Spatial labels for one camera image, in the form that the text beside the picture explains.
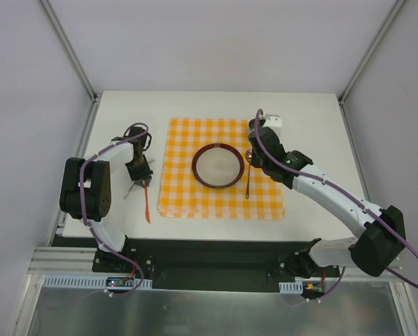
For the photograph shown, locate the white cable duct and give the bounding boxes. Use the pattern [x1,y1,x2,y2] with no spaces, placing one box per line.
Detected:
[279,281,304,295]
[43,275,153,291]

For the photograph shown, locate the aluminium frame post left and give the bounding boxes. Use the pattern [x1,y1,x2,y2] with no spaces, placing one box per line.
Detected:
[37,0,97,101]

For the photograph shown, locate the metal cup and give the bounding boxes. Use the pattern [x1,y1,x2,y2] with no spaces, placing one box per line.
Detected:
[248,119,259,133]

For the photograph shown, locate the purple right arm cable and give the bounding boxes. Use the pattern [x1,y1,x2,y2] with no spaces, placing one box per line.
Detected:
[253,108,418,305]

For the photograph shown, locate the left white cable duct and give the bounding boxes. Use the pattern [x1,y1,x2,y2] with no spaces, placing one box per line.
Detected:
[43,275,153,291]

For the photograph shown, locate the aluminium frame post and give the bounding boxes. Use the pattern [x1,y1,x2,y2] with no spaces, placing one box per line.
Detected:
[37,0,97,101]
[338,0,407,106]

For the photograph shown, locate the aluminium right side rail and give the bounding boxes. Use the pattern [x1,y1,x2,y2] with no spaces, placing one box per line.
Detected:
[337,99,372,201]

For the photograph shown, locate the aluminium rail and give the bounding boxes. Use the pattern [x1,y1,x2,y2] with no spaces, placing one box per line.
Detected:
[337,99,372,201]
[28,246,401,282]
[46,95,102,246]

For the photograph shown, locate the orange chopsticks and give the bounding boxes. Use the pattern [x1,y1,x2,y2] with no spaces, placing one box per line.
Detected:
[144,178,151,223]

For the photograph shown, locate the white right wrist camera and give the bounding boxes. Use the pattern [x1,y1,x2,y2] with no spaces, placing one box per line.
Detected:
[263,114,282,137]

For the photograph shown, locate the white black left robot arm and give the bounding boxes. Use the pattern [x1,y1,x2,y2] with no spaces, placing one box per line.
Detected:
[60,122,153,272]

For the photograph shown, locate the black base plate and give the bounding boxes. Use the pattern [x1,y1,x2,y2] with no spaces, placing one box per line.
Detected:
[53,237,340,293]

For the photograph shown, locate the aluminium front rail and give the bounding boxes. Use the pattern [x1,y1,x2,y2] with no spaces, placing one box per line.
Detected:
[28,246,401,282]

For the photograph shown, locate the right white cable duct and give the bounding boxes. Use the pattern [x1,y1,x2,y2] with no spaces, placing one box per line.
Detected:
[279,281,304,295]

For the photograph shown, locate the red rimmed cream plate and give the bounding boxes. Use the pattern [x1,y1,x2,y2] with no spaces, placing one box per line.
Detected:
[191,143,245,189]

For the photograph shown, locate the copper spoon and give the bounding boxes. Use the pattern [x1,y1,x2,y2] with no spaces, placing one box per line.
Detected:
[245,149,253,199]

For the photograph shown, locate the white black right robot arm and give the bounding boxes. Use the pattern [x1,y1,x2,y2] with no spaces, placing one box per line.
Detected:
[248,127,405,279]

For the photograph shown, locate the silver fork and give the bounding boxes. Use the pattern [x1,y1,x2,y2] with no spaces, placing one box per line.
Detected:
[123,159,155,200]

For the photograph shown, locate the aluminium left side rail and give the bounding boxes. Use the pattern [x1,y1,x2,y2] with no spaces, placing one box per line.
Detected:
[46,95,102,246]

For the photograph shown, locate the aluminium frame post right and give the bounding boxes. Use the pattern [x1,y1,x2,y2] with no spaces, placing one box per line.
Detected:
[338,0,407,106]

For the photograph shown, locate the yellow white checkered cloth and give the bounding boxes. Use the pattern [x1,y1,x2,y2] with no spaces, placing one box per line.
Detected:
[158,118,286,220]

